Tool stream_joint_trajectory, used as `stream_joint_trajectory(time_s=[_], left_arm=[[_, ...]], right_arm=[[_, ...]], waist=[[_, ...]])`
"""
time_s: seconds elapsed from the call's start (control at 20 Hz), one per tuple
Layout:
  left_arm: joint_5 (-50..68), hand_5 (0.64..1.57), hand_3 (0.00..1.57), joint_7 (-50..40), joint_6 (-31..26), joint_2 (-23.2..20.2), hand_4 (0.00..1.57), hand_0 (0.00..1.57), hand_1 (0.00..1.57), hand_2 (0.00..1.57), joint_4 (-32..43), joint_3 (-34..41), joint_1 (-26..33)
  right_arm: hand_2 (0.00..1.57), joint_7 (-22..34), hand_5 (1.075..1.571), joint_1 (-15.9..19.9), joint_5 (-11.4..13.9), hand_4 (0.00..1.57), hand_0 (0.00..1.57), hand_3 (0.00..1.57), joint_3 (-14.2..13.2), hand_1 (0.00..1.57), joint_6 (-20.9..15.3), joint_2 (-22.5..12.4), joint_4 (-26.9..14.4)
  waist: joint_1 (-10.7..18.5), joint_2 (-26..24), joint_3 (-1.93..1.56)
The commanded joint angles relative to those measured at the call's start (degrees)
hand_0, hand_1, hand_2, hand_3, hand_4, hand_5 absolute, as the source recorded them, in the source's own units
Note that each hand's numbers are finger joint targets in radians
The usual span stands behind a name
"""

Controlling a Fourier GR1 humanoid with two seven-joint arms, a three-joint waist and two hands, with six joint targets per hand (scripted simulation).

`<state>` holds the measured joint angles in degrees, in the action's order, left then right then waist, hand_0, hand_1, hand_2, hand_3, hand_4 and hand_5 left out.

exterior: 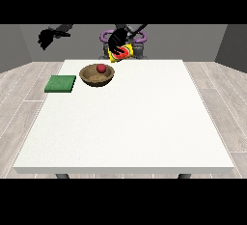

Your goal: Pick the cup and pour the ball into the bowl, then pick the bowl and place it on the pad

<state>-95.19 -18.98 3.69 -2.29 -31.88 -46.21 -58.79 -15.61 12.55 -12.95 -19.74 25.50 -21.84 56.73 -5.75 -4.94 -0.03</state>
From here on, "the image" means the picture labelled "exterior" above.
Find green square pad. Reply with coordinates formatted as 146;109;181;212
43;74;77;94

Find grey robot trunk purple rings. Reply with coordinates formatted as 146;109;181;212
98;24;150;61

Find brown wooden bowl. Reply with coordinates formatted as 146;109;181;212
78;63;116;88

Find small red ball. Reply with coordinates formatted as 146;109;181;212
96;63;107;74

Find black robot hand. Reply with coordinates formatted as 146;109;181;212
37;27;71;51
107;27;130;57

